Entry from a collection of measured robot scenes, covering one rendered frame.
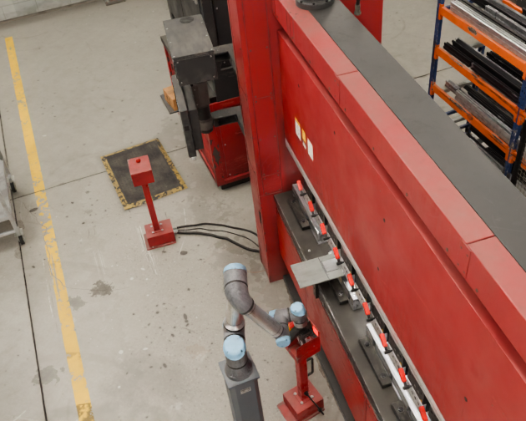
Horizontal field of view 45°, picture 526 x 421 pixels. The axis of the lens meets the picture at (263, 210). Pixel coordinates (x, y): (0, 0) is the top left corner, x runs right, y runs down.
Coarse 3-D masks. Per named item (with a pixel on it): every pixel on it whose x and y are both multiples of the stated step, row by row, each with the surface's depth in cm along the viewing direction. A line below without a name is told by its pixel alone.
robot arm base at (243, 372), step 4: (248, 360) 341; (248, 364) 340; (228, 368) 339; (232, 368) 336; (236, 368) 335; (240, 368) 336; (244, 368) 338; (248, 368) 342; (228, 372) 340; (232, 372) 338; (236, 372) 337; (240, 372) 337; (244, 372) 338; (248, 372) 341; (228, 376) 341; (232, 376) 341; (236, 376) 338; (240, 376) 338; (244, 376) 339; (248, 376) 341; (232, 380) 341; (236, 380) 340; (240, 380) 340
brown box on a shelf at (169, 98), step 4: (164, 88) 504; (168, 88) 503; (172, 88) 502; (164, 92) 502; (168, 92) 498; (172, 92) 497; (160, 96) 515; (164, 96) 508; (168, 96) 497; (172, 96) 493; (164, 100) 510; (168, 100) 502; (172, 100) 493; (168, 104) 505; (172, 104) 496; (176, 104) 495; (168, 108) 502; (172, 108) 500; (176, 108) 497; (172, 112) 497; (176, 112) 498
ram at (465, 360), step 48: (288, 48) 341; (288, 96) 368; (336, 144) 301; (336, 192) 322; (384, 192) 256; (384, 240) 271; (432, 240) 228; (384, 288) 288; (432, 288) 233; (432, 336) 245; (480, 336) 204; (432, 384) 259; (480, 384) 214
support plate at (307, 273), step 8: (328, 256) 370; (296, 264) 368; (304, 264) 368; (312, 264) 367; (320, 264) 366; (296, 272) 363; (304, 272) 363; (312, 272) 362; (320, 272) 362; (328, 272) 361; (336, 272) 361; (296, 280) 359; (304, 280) 359; (312, 280) 358; (320, 280) 358; (328, 280) 358
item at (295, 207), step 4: (288, 200) 423; (296, 200) 422; (292, 204) 420; (296, 204) 420; (292, 208) 417; (296, 208) 417; (300, 208) 417; (296, 212) 414; (300, 212) 414; (296, 216) 411; (300, 216) 411; (304, 216) 410; (300, 220) 408; (300, 224) 406; (304, 224) 405; (308, 224) 405; (304, 228) 404; (308, 228) 406
